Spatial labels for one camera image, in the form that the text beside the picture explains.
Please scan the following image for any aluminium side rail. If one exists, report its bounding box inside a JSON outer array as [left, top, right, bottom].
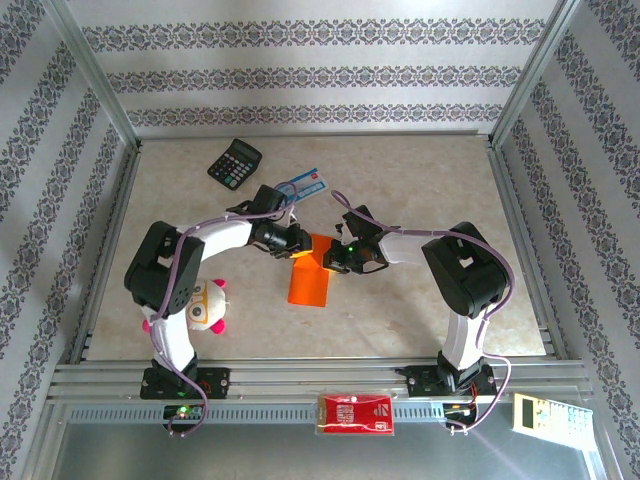
[[487, 142, 571, 361], [67, 144, 144, 366]]

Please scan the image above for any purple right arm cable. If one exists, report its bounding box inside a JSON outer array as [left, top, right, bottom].
[[330, 188, 516, 435]]

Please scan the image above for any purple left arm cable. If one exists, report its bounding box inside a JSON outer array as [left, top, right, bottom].
[[149, 180, 300, 439]]

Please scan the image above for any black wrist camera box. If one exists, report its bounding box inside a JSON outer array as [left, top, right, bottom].
[[342, 204, 386, 236], [247, 184, 289, 216]]

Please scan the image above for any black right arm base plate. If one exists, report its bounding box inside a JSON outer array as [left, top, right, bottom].
[[397, 363, 499, 400]]

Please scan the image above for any grey slotted cable duct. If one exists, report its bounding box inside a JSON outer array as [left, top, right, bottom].
[[64, 402, 481, 424]]

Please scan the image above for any beige remote control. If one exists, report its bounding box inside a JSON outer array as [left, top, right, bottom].
[[510, 392, 595, 449]]

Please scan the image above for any blue white paper card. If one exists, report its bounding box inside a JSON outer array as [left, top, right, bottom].
[[272, 167, 331, 206]]

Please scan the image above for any grey metal sheet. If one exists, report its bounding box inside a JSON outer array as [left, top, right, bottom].
[[49, 422, 601, 480]]

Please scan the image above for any red packet in clear sleeve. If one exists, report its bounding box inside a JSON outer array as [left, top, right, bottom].
[[313, 391, 396, 437]]

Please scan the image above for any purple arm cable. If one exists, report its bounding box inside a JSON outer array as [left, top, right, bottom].
[[149, 180, 300, 439], [330, 188, 516, 435]]

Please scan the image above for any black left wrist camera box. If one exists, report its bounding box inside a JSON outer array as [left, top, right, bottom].
[[247, 184, 289, 216]]

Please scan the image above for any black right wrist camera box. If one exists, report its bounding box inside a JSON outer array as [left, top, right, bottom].
[[342, 204, 386, 236]]

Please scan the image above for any aluminium frame post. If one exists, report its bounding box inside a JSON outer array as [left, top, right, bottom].
[[42, 0, 144, 151], [487, 0, 591, 149]]

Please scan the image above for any orange cloth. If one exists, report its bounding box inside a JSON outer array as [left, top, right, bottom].
[[287, 232, 334, 307]]

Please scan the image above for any aluminium wall rail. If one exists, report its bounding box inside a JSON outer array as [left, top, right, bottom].
[[134, 130, 494, 142]]

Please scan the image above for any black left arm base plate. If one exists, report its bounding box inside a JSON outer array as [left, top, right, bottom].
[[139, 366, 232, 401]]

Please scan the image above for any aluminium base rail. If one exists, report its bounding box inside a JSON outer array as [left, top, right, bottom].
[[47, 357, 594, 401]]

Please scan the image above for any black calculator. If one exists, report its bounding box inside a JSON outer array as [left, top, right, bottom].
[[206, 138, 264, 192]]

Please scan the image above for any white pink plush toy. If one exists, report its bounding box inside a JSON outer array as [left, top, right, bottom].
[[141, 278, 232, 336]]

